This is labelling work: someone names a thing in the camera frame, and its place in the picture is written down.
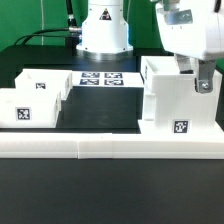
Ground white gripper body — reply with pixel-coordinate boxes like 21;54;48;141
151;0;224;60

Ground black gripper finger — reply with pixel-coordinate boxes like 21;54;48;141
195;60;216;94
174;54;195;74

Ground white drawer cabinet box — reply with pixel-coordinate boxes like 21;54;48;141
138;56;222;134

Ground white front drawer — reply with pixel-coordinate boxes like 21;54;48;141
0;88;61;128

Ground white drawer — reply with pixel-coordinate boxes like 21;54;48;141
15;69;73;100
0;88;61;128

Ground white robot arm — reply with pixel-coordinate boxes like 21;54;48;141
77;0;224;93

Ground white rear drawer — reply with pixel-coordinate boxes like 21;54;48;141
15;69;73;100

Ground white fiducial marker sheet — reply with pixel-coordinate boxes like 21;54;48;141
72;71;143;88

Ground black cable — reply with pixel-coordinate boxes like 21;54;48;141
13;0;83;47

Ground white L-shaped boundary rail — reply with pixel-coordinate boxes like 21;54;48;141
0;133;224;159

